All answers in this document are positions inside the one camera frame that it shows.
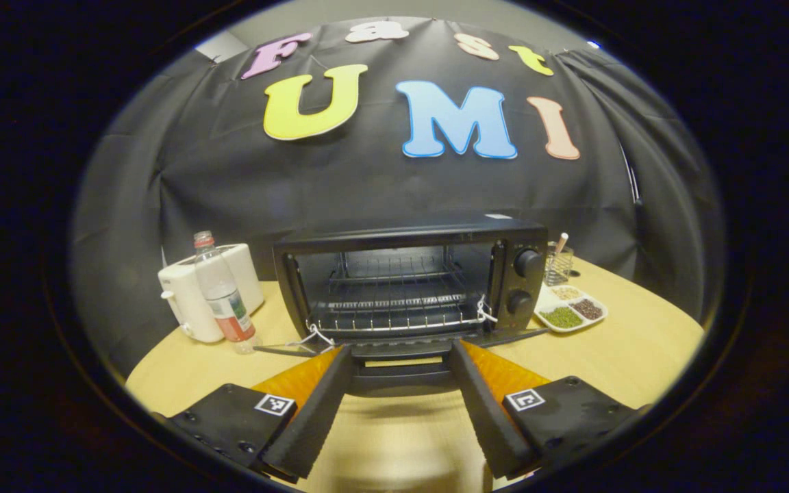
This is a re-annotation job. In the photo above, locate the white divided snack dish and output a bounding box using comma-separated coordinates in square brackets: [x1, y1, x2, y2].
[534, 283, 609, 334]

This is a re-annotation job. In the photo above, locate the clear red label water bottle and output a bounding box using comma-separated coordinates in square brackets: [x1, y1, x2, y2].
[192, 231, 259, 355]

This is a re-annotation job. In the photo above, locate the black electric oven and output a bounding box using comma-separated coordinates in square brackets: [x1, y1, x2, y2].
[254, 218, 551, 399]

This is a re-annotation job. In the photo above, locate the black backdrop cloth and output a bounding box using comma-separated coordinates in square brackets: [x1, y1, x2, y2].
[69, 17, 727, 379]

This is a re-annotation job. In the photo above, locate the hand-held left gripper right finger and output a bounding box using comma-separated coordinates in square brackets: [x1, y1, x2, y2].
[449, 340, 643, 481]

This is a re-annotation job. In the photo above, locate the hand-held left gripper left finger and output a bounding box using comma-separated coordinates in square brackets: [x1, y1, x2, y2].
[168, 344, 356, 480]

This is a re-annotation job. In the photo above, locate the white toaster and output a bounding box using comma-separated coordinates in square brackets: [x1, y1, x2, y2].
[158, 243, 266, 344]

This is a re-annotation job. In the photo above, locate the wire mesh holder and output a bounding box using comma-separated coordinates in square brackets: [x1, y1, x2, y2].
[543, 243, 575, 287]

